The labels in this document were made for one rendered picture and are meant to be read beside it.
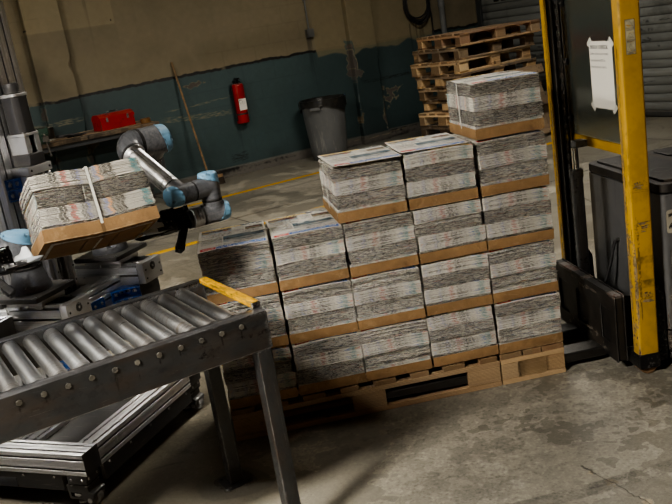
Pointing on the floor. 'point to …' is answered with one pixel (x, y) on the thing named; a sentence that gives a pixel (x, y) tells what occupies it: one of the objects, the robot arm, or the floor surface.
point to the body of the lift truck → (608, 185)
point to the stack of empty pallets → (465, 63)
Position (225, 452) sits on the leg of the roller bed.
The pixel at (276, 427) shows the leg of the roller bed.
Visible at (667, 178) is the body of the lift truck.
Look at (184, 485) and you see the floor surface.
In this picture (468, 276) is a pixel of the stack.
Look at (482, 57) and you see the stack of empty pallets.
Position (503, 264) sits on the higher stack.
